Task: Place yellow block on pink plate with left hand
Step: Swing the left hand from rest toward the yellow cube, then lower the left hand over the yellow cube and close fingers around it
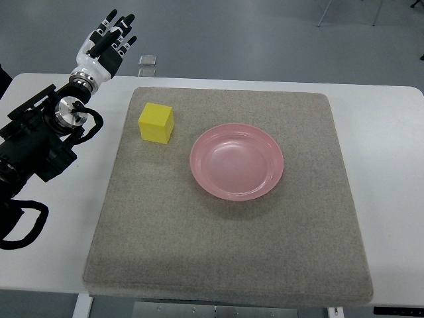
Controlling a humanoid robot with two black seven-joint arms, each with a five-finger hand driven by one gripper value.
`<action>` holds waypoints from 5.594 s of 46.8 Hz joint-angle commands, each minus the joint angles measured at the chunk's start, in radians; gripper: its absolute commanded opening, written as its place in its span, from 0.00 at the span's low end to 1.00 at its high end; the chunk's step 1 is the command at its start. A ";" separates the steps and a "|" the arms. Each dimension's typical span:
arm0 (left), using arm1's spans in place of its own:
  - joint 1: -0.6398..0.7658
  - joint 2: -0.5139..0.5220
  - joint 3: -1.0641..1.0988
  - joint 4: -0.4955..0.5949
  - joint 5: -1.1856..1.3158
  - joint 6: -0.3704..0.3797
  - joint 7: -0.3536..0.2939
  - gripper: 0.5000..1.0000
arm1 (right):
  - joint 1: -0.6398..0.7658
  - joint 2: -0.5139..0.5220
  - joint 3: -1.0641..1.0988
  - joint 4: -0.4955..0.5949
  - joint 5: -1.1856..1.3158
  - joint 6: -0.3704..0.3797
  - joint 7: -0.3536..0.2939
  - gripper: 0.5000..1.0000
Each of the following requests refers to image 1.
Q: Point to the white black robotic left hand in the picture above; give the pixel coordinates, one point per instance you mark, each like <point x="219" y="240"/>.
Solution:
<point x="101" y="54"/>

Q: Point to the yellow foam block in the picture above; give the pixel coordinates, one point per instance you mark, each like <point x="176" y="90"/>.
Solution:
<point x="156" y="123"/>

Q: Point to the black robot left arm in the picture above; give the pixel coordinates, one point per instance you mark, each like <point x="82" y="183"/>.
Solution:
<point x="42" y="132"/>

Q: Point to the pink plate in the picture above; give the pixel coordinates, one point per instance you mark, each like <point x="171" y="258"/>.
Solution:
<point x="236" y="162"/>

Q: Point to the clear plastic box on floor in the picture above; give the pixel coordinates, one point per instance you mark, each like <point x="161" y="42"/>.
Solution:
<point x="147" y="60"/>

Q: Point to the white table leg frame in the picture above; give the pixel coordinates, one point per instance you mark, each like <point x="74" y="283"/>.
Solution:
<point x="83" y="306"/>

